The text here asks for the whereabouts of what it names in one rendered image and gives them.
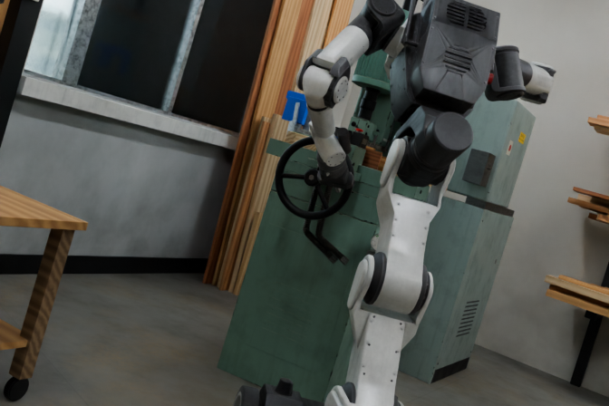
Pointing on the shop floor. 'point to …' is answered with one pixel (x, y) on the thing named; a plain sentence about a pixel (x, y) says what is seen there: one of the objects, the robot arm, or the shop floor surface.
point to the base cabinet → (296, 303)
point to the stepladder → (296, 112)
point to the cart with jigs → (36, 328)
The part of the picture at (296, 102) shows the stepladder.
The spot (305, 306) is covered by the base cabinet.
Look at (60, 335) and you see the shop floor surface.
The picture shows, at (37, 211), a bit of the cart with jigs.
